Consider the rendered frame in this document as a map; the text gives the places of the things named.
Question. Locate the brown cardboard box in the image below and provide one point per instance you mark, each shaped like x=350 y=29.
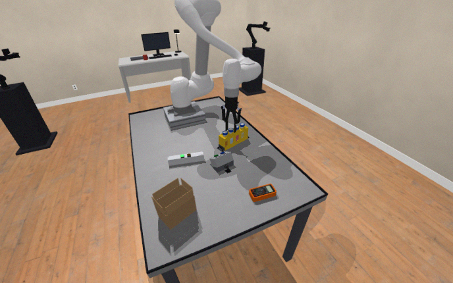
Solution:
x=174 y=202

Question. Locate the yellow rack with four tubes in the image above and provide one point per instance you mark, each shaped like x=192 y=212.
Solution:
x=233 y=135

